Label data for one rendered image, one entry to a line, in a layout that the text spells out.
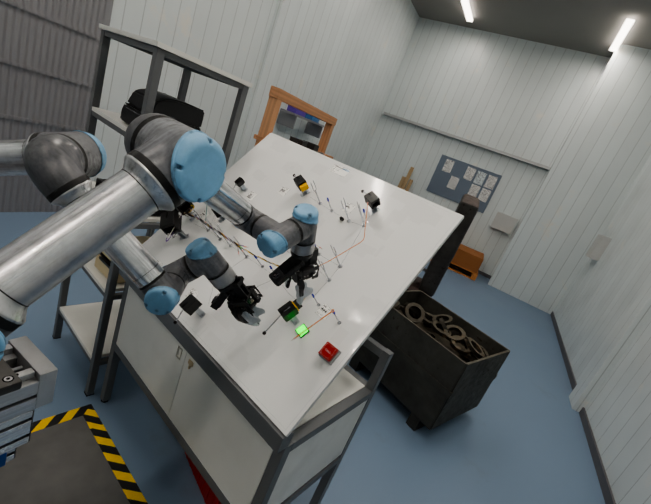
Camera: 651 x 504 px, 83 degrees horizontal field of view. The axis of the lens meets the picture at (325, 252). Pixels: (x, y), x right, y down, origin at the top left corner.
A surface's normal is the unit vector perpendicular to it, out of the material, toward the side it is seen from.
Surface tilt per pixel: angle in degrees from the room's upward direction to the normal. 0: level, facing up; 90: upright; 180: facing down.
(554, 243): 90
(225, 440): 90
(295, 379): 50
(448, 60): 90
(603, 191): 90
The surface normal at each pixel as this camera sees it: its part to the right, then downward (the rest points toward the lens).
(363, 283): -0.24, -0.55
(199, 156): 0.84, 0.37
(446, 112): -0.47, 0.10
